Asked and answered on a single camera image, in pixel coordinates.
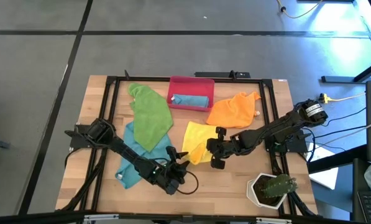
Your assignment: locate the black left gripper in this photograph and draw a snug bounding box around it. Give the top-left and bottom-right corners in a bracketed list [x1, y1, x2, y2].
[147, 145, 191, 196]

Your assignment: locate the yellow microfiber towel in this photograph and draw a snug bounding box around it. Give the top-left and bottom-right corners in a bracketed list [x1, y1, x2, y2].
[181, 120, 219, 166]

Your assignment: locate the red plastic basket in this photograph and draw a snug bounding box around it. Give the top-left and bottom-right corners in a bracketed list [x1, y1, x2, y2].
[166, 75, 216, 113]

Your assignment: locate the white paper sheet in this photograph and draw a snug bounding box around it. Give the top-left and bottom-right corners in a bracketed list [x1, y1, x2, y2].
[308, 142, 340, 190]

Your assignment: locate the black floor cable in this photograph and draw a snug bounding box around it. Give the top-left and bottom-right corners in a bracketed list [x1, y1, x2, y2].
[323, 106, 367, 127]

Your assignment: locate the blue microfiber towel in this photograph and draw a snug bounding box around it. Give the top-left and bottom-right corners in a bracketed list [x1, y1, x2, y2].
[171, 93, 210, 109]
[115, 121, 174, 190]

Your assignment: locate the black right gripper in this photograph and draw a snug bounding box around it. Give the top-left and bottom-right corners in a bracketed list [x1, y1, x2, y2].
[205, 126, 247, 170]

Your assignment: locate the black desk leg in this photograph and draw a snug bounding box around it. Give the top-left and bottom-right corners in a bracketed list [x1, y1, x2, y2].
[320, 57, 371, 84]

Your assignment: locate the yellow power cable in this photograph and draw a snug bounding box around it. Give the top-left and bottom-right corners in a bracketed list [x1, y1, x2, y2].
[329, 91, 367, 103]

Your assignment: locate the white floor cable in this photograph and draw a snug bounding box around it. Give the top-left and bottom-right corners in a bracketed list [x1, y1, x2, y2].
[277, 0, 324, 19]

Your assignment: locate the black aluminium table frame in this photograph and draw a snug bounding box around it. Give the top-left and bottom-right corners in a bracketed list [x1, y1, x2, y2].
[55, 70, 319, 222]

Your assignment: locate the yellow power plug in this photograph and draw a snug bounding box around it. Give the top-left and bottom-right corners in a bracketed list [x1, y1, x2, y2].
[318, 92, 332, 105]

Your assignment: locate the black left camera cable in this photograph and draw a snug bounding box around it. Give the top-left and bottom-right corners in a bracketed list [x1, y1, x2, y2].
[175, 169, 200, 196]

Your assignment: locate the green microfiber towel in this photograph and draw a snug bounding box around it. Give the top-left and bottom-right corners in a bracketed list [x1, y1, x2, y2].
[128, 82, 174, 153]

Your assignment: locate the silver frame bracket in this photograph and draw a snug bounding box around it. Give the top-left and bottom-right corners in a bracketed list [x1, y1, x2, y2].
[83, 213, 120, 223]
[255, 217, 293, 224]

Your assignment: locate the green cactus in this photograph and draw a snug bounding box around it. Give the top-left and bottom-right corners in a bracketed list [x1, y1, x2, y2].
[261, 173, 299, 199]

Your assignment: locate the orange microfiber towel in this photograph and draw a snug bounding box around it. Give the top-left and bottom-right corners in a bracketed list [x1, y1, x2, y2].
[206, 91, 262, 129]

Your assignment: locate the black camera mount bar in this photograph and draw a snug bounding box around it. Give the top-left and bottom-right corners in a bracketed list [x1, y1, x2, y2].
[194, 70, 252, 80]

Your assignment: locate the white hexagonal plant pot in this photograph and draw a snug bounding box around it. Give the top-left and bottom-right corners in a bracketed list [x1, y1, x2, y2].
[245, 173, 290, 210]

